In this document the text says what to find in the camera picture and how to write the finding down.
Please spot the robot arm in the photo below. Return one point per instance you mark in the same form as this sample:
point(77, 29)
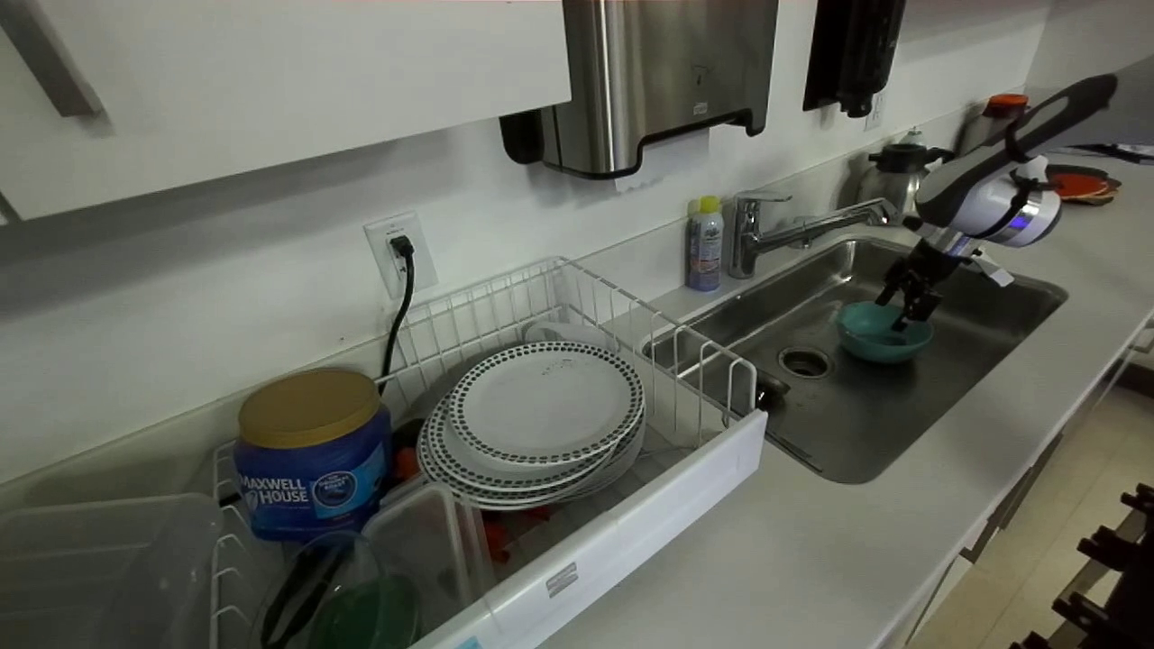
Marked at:
point(995, 191)

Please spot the clear plastic container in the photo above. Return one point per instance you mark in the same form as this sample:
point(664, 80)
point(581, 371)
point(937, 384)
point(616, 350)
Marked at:
point(110, 574)

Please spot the stainless steel sink basin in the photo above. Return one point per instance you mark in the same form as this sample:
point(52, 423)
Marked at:
point(853, 420)

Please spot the green bowl in rack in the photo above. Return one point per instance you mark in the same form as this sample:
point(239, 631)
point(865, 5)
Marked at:
point(376, 614)

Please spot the sink drain strainer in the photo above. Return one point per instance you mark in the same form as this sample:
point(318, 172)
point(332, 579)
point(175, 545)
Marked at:
point(807, 362)

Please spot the white upper cabinet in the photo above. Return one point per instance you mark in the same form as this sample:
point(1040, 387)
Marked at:
point(117, 97)

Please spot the black wall dispenser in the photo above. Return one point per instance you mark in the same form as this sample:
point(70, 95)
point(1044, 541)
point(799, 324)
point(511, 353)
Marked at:
point(853, 50)

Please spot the spray can with yellow cap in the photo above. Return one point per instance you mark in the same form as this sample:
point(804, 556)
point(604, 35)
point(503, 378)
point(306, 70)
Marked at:
point(704, 243)

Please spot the clear plastic tub in rack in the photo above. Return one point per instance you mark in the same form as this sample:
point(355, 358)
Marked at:
point(438, 541)

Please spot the white wire dish rack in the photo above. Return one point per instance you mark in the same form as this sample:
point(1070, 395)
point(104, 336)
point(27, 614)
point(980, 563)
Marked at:
point(514, 560)

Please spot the teal bowl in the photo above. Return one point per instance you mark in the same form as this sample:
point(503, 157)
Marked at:
point(882, 334)

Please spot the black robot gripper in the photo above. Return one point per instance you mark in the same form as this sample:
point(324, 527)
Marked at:
point(913, 275)

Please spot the lower stacked dotted plates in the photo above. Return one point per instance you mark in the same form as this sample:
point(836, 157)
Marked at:
point(511, 483)

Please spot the white plate with dotted rim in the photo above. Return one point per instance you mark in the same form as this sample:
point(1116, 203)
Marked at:
point(548, 401)

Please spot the white wall outlet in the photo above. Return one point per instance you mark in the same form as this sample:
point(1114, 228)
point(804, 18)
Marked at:
point(403, 255)

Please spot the steel kettle red lid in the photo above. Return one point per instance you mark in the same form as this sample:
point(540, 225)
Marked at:
point(990, 120)

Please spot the chrome sink faucet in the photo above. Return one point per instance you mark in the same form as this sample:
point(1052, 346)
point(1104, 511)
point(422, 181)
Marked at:
point(748, 239)

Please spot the blue coffee can yellow lid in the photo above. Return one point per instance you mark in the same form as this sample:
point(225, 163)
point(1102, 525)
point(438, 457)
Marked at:
point(311, 453)

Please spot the steel paper towel dispenser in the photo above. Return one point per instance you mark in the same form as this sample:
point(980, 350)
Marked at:
point(647, 70)

